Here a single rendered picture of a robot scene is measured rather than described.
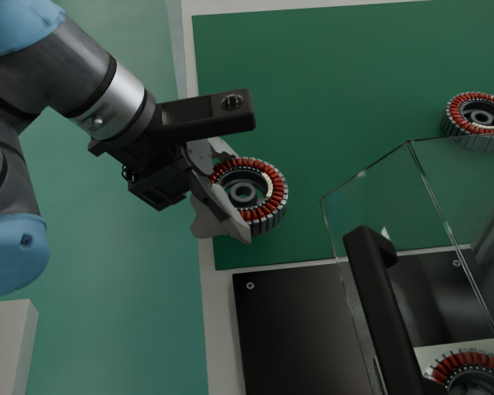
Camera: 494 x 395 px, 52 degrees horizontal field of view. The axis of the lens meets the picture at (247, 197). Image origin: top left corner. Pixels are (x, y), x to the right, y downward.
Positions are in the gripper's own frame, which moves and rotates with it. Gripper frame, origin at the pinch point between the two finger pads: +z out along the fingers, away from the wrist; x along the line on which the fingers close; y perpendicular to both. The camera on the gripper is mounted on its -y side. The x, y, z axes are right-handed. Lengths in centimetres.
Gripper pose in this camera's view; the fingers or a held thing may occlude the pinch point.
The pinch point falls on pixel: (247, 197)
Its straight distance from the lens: 64.9
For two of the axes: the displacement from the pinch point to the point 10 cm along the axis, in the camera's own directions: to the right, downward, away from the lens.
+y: -8.2, 4.4, 3.6
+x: 1.2, 7.6, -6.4
